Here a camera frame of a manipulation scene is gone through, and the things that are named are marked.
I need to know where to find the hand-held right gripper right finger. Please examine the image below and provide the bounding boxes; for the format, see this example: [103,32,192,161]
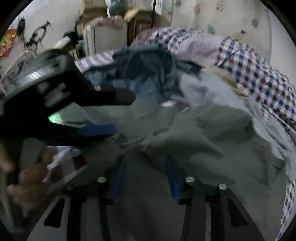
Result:
[164,155,265,241]

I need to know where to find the bicycle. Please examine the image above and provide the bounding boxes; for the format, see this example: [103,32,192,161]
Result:
[17,17,84,70]

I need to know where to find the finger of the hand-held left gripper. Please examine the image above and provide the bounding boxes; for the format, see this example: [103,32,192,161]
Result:
[46,123,117,147]
[76,87,137,106]

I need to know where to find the white suitcase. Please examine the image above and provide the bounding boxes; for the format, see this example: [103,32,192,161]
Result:
[82,20,129,56]

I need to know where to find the cardboard box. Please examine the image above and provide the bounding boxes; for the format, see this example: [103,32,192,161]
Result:
[82,0,108,18]

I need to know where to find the checkered quilt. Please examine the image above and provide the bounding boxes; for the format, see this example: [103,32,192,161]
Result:
[131,25,296,130]

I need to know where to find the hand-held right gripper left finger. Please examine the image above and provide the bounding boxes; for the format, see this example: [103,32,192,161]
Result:
[26,155,129,241]

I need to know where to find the light grey garment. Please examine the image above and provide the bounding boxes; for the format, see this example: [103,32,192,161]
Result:
[178,70,296,186]

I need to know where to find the person's left hand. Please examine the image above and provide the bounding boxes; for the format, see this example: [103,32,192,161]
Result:
[0,142,57,205]

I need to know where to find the pink cloth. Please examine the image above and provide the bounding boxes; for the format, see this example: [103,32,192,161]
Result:
[89,15,124,29]

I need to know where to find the green t-shirt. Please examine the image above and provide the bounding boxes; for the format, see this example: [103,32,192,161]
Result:
[23,102,292,241]

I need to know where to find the beige cloth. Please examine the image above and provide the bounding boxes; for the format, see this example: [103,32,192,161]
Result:
[203,62,249,98]

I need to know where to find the tall brown box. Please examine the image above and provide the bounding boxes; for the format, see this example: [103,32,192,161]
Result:
[127,11,171,47]

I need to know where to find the red poster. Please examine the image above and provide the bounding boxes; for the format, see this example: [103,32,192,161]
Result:
[0,29,18,57]

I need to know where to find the pineapple print curtain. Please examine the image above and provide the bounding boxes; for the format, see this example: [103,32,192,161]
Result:
[159,0,272,63]

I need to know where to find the checkered bed sheet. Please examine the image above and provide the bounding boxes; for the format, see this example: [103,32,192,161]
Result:
[43,51,296,241]

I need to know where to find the dark teal garment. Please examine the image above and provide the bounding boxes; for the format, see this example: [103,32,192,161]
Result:
[85,45,204,105]

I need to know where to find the yellow cloth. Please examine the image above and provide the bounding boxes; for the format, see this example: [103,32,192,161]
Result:
[124,8,144,22]

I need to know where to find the green and white plush toy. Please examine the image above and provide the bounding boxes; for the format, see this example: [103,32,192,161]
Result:
[107,0,127,16]

